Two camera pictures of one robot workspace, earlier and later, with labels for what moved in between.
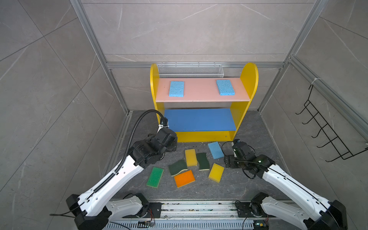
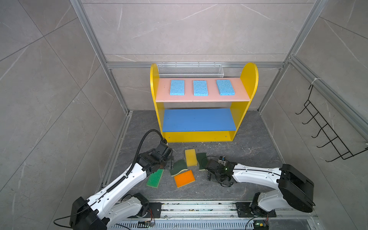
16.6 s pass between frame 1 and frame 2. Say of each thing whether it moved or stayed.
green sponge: stayed
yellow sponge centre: stayed
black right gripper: moved
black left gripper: moved
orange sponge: stayed
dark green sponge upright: stayed
